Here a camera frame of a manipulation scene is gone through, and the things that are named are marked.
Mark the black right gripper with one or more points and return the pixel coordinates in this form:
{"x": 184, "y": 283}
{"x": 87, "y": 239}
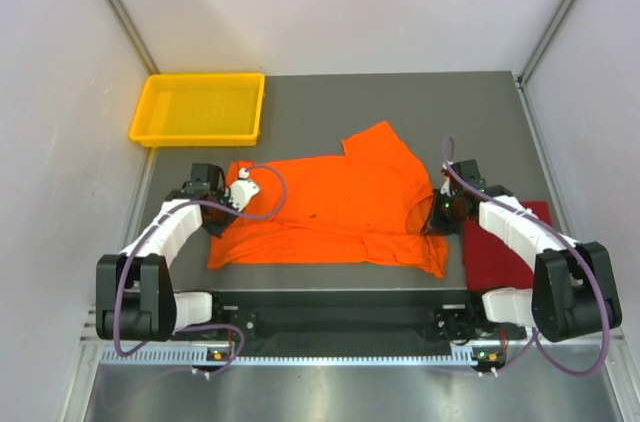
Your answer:
{"x": 434, "y": 224}

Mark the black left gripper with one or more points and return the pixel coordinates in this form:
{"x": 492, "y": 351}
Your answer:
{"x": 216, "y": 230}

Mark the orange t-shirt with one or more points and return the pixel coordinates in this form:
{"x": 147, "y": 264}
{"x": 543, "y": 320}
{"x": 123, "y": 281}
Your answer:
{"x": 368, "y": 204}

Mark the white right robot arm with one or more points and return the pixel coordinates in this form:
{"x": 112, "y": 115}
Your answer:
{"x": 573, "y": 293}

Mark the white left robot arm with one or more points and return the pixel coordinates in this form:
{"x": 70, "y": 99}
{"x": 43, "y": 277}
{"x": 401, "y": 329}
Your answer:
{"x": 134, "y": 292}

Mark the folded red t-shirt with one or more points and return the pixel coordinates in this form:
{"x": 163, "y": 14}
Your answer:
{"x": 490, "y": 263}

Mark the yellow plastic bin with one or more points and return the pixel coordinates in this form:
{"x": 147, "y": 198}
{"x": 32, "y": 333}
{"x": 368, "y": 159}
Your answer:
{"x": 199, "y": 110}

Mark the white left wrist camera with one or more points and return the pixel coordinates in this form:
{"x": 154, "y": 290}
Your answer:
{"x": 242, "y": 191}

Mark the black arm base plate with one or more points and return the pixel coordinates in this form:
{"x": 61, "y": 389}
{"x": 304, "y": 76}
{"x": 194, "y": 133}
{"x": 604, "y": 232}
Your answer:
{"x": 432, "y": 314}

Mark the aluminium frame rail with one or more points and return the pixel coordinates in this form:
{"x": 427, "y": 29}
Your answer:
{"x": 433, "y": 345}

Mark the left aluminium corner post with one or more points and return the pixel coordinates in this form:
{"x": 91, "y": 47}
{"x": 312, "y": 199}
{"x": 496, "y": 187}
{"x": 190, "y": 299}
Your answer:
{"x": 132, "y": 34}

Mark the aluminium corner post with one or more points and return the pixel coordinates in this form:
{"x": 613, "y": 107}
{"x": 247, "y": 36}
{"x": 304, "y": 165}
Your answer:
{"x": 552, "y": 29}
{"x": 132, "y": 34}

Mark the right aluminium corner post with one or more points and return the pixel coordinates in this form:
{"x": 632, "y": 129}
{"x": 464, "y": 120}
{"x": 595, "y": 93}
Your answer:
{"x": 552, "y": 29}

